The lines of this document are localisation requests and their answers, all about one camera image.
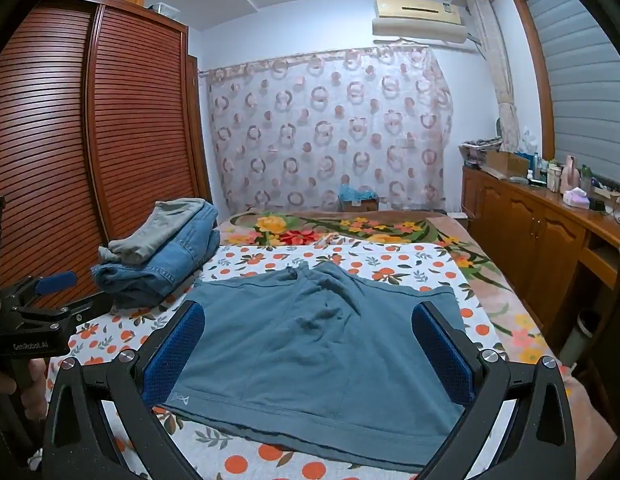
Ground wall air conditioner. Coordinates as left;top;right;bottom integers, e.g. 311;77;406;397
372;0;468;44

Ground cardboard box with blue bag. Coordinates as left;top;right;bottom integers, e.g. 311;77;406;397
338;184;379;212

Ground beige tied window curtain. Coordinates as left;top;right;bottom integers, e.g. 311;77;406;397
467;0;520;153

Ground teal blue shorts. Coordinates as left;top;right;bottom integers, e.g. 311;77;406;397
167;262;463;471

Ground pink tissue pack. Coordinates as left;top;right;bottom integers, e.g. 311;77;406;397
563;188;590;210

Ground wooden sideboard cabinet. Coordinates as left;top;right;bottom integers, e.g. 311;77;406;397
462;167;620;351

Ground floral beige blanket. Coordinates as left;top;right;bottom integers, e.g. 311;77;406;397
205;212;616;479

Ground folded blue denim jeans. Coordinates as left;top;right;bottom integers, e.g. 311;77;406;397
90;202;220;309

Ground circle pattern sheer curtain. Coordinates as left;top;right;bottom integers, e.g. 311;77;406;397
207;46;453;214

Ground brown louvered wardrobe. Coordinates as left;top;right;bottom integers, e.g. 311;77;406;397
0;0;211;309

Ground person's left hand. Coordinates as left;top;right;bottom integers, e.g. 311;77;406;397
0;359;47;422

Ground cardboard box on sideboard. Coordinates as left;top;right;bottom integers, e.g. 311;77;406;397
486;151;529;177

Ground orange print white sheet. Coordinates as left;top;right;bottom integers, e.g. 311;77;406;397
69;242;500;479

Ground folded grey-green pants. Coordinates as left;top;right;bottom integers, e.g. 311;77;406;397
98;198;207;266

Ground white jar on sideboard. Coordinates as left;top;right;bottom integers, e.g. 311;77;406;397
546;164;563;193

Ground grey window blind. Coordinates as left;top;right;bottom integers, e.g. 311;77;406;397
523;0;620;184

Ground stack of magazines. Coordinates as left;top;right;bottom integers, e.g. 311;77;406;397
459;136;503;166

